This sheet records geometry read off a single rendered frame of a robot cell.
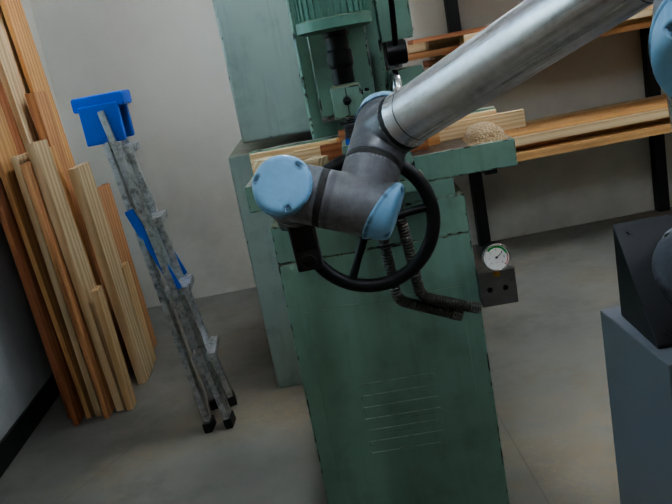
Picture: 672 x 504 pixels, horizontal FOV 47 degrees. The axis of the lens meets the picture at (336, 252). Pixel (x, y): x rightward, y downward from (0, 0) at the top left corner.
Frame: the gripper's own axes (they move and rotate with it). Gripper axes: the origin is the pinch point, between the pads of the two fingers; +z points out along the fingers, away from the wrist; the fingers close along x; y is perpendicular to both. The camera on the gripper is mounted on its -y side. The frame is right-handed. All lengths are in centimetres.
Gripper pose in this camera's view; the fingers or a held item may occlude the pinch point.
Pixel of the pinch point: (309, 228)
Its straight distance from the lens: 148.3
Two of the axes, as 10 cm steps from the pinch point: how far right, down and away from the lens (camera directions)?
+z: 0.7, 0.9, 9.9
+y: -1.7, -9.8, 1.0
